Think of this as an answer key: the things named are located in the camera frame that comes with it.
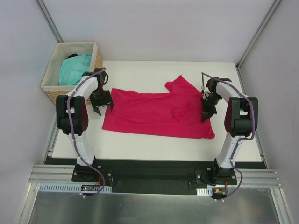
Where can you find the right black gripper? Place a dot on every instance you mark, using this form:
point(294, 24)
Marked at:
point(208, 109)

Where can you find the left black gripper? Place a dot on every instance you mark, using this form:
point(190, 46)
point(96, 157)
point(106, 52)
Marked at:
point(101, 101)

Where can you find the pink t shirt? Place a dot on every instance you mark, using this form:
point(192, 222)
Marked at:
point(176, 113)

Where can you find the wicker basket with liner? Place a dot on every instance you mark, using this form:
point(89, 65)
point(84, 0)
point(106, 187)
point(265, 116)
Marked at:
point(50, 82)

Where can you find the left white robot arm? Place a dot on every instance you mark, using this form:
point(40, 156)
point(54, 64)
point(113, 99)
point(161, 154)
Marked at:
point(72, 119)

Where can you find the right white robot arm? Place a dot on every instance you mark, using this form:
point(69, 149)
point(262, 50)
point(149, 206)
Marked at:
point(240, 124)

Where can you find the teal t shirt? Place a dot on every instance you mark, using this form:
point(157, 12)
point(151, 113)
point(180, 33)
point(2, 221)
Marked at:
point(72, 69)

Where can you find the black garment in basket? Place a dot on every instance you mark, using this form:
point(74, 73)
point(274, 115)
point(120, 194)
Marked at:
point(72, 55)

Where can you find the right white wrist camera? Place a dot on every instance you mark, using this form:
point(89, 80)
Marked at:
point(202, 88)

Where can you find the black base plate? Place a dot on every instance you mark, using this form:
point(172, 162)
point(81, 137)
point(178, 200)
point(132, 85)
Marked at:
point(155, 177)

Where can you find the right white cable duct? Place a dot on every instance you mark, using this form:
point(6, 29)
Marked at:
point(204, 191)

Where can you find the white cable duct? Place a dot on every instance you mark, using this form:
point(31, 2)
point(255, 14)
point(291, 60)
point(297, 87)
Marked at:
point(204, 191)
point(70, 188)

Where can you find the front aluminium rail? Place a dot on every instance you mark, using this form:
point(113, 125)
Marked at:
point(256, 178)

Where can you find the left white cable duct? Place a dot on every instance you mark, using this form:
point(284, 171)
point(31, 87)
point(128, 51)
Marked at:
point(70, 188)

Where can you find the left aluminium frame post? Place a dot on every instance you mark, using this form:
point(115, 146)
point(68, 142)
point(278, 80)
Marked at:
point(50, 22)

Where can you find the aluminium frame post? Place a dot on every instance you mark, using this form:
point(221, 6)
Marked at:
point(265, 21)
point(50, 22)

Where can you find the right aluminium frame post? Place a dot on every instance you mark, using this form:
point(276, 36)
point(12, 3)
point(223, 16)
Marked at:
point(265, 21)

